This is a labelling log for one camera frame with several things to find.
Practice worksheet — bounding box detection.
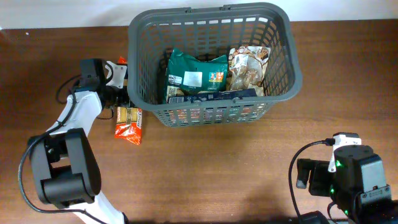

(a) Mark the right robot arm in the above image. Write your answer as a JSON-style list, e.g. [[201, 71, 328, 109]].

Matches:
[[296, 145, 397, 224]]

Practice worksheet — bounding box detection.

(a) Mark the dark green snack bag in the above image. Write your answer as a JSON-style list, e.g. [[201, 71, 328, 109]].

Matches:
[[162, 48, 228, 104]]

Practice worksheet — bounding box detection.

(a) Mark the orange spaghetti packet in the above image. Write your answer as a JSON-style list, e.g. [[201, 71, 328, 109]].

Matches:
[[114, 72, 142, 145]]

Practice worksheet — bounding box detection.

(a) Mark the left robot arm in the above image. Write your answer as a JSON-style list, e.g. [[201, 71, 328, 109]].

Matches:
[[18, 58, 129, 223]]

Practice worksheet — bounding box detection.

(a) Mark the blue Kleenex tissue pack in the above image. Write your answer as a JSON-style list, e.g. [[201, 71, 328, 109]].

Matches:
[[167, 88, 257, 103]]

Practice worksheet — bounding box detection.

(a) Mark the beige Pantree pouch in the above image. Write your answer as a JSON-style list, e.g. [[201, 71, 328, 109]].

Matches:
[[226, 46, 271, 96]]

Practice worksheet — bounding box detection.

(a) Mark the grey plastic slotted basket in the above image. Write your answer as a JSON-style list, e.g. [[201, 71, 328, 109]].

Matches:
[[127, 2, 303, 127]]

